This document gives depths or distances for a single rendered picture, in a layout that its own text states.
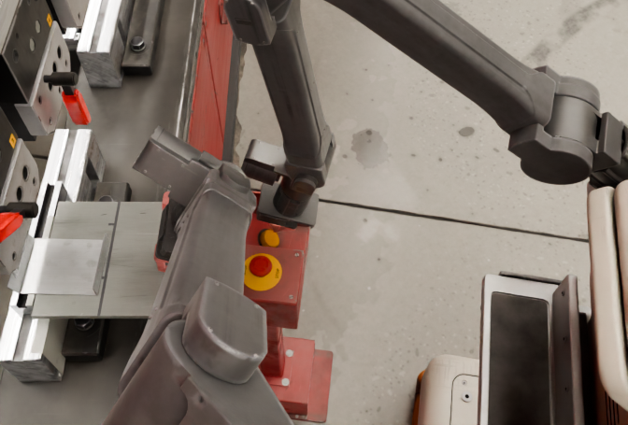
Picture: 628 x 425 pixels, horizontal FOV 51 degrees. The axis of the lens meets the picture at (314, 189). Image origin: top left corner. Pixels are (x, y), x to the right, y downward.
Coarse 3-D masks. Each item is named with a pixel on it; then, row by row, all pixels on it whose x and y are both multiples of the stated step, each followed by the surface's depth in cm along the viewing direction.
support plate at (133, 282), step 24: (72, 216) 96; (96, 216) 96; (120, 216) 96; (144, 216) 96; (120, 240) 94; (144, 240) 94; (120, 264) 92; (144, 264) 92; (120, 288) 90; (144, 288) 90; (48, 312) 88; (72, 312) 88; (96, 312) 88; (120, 312) 88; (144, 312) 88
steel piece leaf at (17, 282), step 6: (30, 240) 93; (30, 246) 93; (24, 252) 92; (30, 252) 93; (24, 258) 91; (24, 264) 91; (24, 270) 91; (12, 276) 89; (18, 276) 90; (12, 282) 88; (18, 282) 89; (12, 288) 88; (18, 288) 89
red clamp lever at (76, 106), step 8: (56, 72) 85; (64, 72) 85; (72, 72) 85; (48, 80) 85; (56, 80) 84; (64, 80) 84; (72, 80) 84; (64, 88) 86; (72, 88) 86; (64, 96) 87; (72, 96) 87; (80, 96) 88; (64, 104) 88; (72, 104) 88; (80, 104) 88; (72, 112) 89; (80, 112) 89; (88, 112) 91; (80, 120) 91; (88, 120) 91
